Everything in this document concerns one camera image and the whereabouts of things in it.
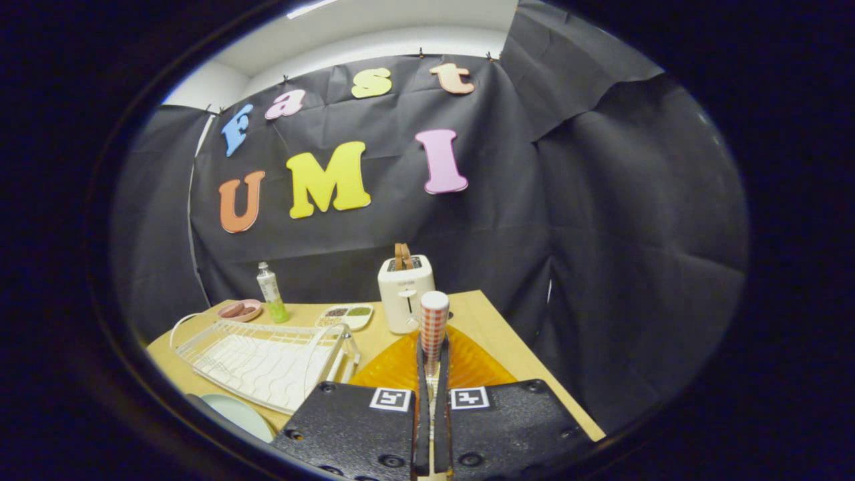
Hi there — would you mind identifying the ceiling light panel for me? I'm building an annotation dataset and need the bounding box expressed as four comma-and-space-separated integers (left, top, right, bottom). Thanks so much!
287, 0, 338, 19

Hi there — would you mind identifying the pink plate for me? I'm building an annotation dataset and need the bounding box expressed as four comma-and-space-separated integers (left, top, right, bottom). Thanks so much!
217, 299, 263, 323

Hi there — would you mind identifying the black backdrop cloth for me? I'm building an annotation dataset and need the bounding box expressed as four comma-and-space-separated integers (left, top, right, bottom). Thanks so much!
110, 0, 749, 435

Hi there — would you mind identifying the pink checked handle spoon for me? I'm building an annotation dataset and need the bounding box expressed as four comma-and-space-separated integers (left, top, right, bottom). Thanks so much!
420, 291, 450, 415

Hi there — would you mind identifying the white toaster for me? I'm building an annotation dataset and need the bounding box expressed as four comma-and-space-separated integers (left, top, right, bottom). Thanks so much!
377, 254, 436, 335

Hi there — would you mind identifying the white wire dish rack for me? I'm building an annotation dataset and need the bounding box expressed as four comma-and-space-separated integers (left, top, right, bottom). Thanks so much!
170, 313, 361, 416

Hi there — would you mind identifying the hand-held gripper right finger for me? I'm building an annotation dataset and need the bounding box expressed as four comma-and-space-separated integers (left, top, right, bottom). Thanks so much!
433, 326, 596, 481

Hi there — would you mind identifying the white divided food tray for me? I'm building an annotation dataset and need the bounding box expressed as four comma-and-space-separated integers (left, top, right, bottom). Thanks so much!
315, 304, 375, 332

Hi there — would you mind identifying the light green plate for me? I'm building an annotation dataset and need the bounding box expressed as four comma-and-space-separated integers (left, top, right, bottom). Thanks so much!
200, 393, 276, 443

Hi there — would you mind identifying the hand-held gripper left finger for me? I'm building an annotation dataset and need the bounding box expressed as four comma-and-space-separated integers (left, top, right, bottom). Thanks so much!
271, 331, 432, 480

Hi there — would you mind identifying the clear bottle with green liquid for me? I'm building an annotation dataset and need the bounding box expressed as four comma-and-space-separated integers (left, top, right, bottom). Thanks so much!
257, 261, 291, 324

